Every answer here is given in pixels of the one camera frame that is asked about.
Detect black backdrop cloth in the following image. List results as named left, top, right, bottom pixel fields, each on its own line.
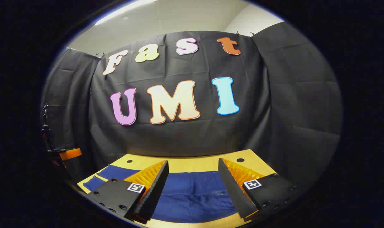
left=40, top=22, right=343, bottom=190

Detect blue denim jeans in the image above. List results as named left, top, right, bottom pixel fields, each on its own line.
left=83, top=164, right=240, bottom=224

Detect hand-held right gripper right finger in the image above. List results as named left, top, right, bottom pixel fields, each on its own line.
left=218, top=158, right=301, bottom=222

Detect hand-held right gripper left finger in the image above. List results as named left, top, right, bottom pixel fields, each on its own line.
left=84, top=160, right=169, bottom=224

